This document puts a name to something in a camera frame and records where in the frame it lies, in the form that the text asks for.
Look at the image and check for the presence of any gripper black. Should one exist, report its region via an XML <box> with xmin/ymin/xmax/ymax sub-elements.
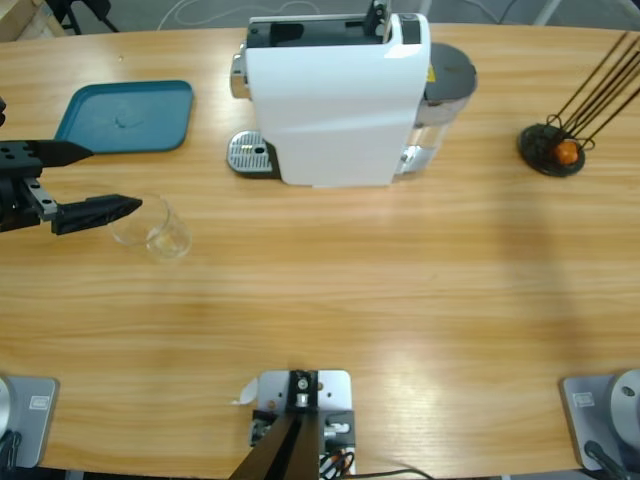
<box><xmin>0</xmin><ymin>139</ymin><xmax>144</xmax><ymax>236</ymax></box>

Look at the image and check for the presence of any clear drinking glass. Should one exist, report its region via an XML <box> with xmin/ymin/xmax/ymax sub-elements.
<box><xmin>110</xmin><ymin>193</ymin><xmax>194</xmax><ymax>265</ymax></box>

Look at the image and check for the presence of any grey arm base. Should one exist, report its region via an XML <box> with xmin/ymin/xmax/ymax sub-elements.
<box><xmin>0</xmin><ymin>374</ymin><xmax>60</xmax><ymax>470</ymax></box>
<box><xmin>558</xmin><ymin>368</ymin><xmax>640</xmax><ymax>471</ymax></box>

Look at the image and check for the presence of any white capsule coffee machine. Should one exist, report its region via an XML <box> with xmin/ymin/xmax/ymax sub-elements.
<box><xmin>227</xmin><ymin>12</ymin><xmax>479</xmax><ymax>190</ymax></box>

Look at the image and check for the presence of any orange coffee capsule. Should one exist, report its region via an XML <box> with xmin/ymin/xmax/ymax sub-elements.
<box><xmin>554</xmin><ymin>139</ymin><xmax>581</xmax><ymax>165</ymax></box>

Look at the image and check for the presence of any teal plastic tray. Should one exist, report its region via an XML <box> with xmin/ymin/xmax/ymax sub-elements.
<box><xmin>52</xmin><ymin>79</ymin><xmax>195</xmax><ymax>155</ymax></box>

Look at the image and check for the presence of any white paper tag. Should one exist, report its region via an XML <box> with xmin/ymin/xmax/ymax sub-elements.
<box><xmin>229</xmin><ymin>377</ymin><xmax>260</xmax><ymax>406</ymax></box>

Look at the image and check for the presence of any black capsule holder with rods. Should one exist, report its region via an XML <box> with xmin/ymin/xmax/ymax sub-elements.
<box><xmin>517</xmin><ymin>32</ymin><xmax>640</xmax><ymax>179</ymax></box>

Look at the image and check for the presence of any black chair frame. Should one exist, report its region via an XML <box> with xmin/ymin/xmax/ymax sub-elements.
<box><xmin>44</xmin><ymin>0</ymin><xmax>121</xmax><ymax>35</ymax></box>

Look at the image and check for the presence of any black base cable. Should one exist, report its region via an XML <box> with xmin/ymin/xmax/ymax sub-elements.
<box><xmin>583</xmin><ymin>439</ymin><xmax>632</xmax><ymax>480</ymax></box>
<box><xmin>0</xmin><ymin>430</ymin><xmax>24</xmax><ymax>471</ymax></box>

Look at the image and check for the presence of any white mount with dark post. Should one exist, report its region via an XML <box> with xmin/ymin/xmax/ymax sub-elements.
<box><xmin>229</xmin><ymin>368</ymin><xmax>357</xmax><ymax>480</ymax></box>

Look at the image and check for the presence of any black cable under mount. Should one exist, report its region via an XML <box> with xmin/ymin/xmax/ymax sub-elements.
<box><xmin>357</xmin><ymin>467</ymin><xmax>434</xmax><ymax>480</ymax></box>

